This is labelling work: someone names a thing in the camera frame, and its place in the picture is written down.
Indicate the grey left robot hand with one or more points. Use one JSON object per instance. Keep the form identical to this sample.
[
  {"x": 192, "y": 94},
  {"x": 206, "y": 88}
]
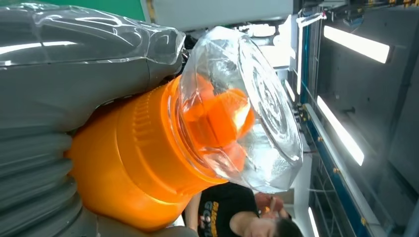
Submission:
[{"x": 72, "y": 75}]

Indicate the orange detergent bottle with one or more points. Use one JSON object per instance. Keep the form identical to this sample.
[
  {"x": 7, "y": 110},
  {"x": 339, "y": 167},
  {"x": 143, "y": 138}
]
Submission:
[{"x": 137, "y": 147}]

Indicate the person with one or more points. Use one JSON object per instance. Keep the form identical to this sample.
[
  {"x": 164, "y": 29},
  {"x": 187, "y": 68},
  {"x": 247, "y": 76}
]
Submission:
[{"x": 226, "y": 209}]

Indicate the long ceiling light panel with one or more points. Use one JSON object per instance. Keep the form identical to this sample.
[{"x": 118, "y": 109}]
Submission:
[
  {"x": 356, "y": 44},
  {"x": 289, "y": 91},
  {"x": 313, "y": 224},
  {"x": 340, "y": 130}
]

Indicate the blue metal frame rail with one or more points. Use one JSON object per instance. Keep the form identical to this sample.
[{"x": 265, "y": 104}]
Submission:
[{"x": 327, "y": 160}]

